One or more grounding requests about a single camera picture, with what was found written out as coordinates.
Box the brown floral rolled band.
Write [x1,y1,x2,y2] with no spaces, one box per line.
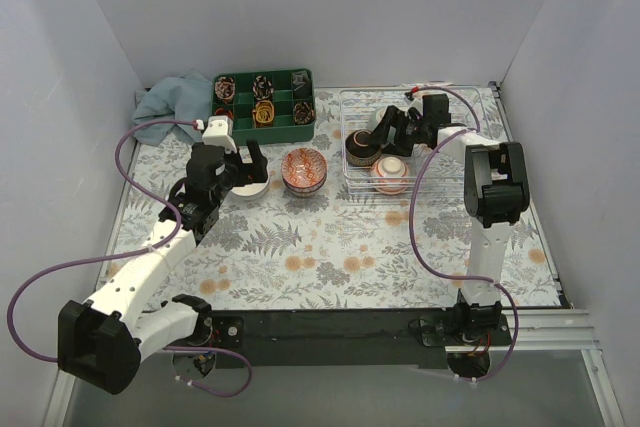
[293,101,316,125]

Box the yellow rolled band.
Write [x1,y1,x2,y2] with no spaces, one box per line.
[252,100,275,128]

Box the pink black rolled band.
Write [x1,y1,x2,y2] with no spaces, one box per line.
[213,76,236,104]

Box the red diamond pattern bowl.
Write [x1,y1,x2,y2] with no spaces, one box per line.
[281,148,328,187]

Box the white wire dish rack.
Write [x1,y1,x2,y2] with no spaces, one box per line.
[338,85,508,198]

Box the light blue denim cloth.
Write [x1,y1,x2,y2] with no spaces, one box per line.
[132,71,213,147]

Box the blue triangle pattern bowl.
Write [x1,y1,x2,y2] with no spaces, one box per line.
[283,179,326,192]

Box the plain white bowl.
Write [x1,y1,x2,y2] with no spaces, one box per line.
[231,177,271,201]

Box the black white rolled band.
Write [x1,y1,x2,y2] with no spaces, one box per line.
[252,75,274,101]

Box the pale green bowl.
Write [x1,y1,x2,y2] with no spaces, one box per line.
[367,107,387,132]

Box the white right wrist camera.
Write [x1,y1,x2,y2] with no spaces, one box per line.
[405,88,424,116]

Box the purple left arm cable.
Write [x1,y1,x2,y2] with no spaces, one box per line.
[6,118,254,396]

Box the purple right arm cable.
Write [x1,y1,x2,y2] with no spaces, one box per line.
[408,87,521,381]

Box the grey folded item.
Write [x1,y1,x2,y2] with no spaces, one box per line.
[291,70,312,99]

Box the white orange ring bowl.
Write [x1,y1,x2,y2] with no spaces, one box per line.
[369,156,410,195]

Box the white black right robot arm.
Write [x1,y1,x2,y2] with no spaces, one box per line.
[369,86,530,345]

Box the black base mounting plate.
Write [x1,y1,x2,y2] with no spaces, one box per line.
[158,307,516,369]

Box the orange black rolled band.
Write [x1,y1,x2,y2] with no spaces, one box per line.
[214,107,234,119]

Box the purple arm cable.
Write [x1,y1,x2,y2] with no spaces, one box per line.
[408,87,521,381]
[6,118,254,396]

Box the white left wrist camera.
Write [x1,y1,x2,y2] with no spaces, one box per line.
[202,115,238,153]

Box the green compartment organizer tray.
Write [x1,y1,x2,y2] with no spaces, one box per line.
[211,68,316,145]

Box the black gold bowl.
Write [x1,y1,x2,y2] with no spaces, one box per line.
[345,129,382,167]

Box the brown checker pattern bowl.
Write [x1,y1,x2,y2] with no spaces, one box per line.
[287,190,319,198]

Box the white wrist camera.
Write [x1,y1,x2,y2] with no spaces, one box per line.
[405,88,424,116]
[202,115,238,153]

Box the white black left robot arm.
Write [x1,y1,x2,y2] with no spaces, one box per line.
[57,140,268,394]

